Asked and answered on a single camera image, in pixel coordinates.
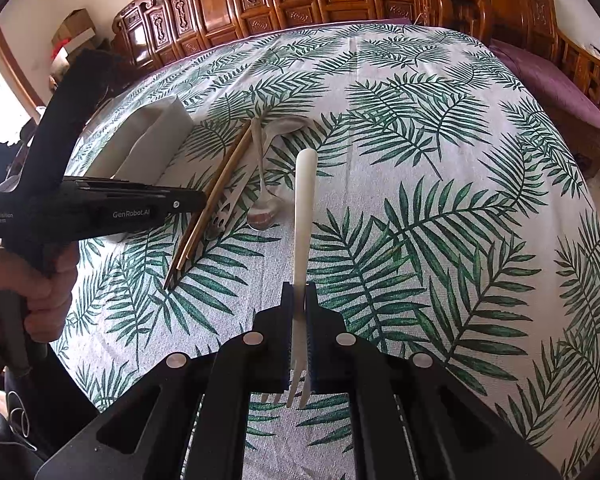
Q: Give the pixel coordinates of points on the slotted metal fork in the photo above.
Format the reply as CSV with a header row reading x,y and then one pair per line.
x,y
225,210

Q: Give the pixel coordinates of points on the grey rectangular metal tray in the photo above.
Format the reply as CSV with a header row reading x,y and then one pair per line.
x,y
145,130

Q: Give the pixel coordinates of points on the purple armchair cushion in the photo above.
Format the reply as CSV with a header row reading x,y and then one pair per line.
x,y
545,80

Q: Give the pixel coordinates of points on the carved wooden sofa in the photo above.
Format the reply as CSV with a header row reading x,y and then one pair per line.
x,y
260,5

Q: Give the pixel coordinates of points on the carved wooden armchair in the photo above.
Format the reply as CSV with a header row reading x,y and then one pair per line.
x,y
540,0

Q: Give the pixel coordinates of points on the person's dark clothing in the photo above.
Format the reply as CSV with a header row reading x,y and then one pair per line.
x,y
65,400

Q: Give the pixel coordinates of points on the metal spoon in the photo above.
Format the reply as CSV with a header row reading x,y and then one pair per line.
x,y
265,212

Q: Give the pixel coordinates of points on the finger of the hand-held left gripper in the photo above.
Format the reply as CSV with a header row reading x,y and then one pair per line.
x,y
182,202
125,186

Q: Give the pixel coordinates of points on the person's left hand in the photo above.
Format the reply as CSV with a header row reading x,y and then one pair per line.
x,y
50,285

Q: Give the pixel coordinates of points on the green leaf print tablecloth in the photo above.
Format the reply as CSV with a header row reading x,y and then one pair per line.
x,y
405,160

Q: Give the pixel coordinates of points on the long purple sofa cushion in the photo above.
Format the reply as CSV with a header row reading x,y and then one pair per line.
x,y
397,20

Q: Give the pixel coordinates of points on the pale shiny spoon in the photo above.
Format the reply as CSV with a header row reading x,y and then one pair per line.
x,y
285,125

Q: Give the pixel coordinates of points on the brown cardboard box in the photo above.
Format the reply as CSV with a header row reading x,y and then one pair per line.
x,y
75,22

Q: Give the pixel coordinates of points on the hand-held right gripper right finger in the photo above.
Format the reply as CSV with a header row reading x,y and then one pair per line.
x,y
312,340

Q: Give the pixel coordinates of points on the white cardboard box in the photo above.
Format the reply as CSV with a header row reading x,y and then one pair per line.
x,y
72,50

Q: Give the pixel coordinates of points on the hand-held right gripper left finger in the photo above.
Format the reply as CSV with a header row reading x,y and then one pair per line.
x,y
286,340

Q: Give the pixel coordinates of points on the wooden door frame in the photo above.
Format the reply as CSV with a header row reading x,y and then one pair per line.
x,y
17,70

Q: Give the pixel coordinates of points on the cream plastic fork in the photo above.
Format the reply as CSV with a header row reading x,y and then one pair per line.
x,y
302,220

